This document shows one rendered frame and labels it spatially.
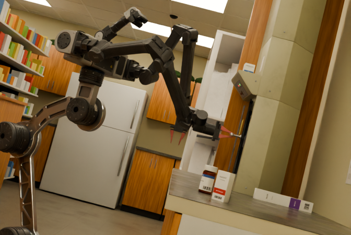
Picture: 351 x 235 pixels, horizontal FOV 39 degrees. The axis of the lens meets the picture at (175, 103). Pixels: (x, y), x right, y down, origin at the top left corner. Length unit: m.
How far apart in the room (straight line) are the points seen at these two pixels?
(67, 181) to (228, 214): 6.17
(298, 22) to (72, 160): 5.37
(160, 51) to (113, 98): 5.13
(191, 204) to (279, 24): 1.36
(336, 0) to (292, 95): 0.73
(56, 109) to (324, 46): 1.59
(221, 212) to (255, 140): 1.09
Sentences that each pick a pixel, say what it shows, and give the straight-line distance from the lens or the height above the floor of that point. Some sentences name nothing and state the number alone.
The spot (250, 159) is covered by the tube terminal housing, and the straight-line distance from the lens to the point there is 2.38.
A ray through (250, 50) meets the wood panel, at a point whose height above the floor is 1.70.
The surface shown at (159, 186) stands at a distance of 7.38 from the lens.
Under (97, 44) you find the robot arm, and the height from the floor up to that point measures 1.47.
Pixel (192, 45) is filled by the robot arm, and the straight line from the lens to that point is 2.69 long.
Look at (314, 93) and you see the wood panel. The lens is 2.84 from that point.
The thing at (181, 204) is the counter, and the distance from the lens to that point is 1.32.
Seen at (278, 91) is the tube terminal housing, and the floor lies 1.45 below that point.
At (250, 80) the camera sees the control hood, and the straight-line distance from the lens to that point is 2.40.
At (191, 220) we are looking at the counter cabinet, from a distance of 1.32.
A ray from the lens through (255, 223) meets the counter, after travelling 1.34.
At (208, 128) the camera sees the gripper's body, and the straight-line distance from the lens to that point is 2.44.
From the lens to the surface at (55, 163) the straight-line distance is 7.44.
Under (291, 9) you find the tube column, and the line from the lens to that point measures 2.51.
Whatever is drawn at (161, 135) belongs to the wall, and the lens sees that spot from 7.92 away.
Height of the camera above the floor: 1.05
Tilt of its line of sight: 5 degrees up
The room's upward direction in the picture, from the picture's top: 15 degrees clockwise
